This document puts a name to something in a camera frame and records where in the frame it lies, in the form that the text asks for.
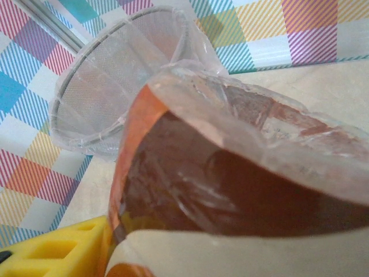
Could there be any aluminium frame corner post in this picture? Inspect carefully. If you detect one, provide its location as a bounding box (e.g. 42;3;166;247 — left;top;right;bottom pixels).
21;0;86;50

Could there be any brown tea bottle orange label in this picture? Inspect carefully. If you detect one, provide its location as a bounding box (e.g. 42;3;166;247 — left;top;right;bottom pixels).
106;59;369;277

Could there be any grey metal mesh waste bin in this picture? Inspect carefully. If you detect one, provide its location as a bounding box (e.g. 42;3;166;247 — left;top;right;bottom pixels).
50;7;202;158

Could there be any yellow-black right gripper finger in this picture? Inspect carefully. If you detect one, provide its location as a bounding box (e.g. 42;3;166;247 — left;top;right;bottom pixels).
0;216;115;277

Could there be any clear plastic bin liner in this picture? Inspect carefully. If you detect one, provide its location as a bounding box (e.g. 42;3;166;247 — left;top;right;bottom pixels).
48;5;231;159

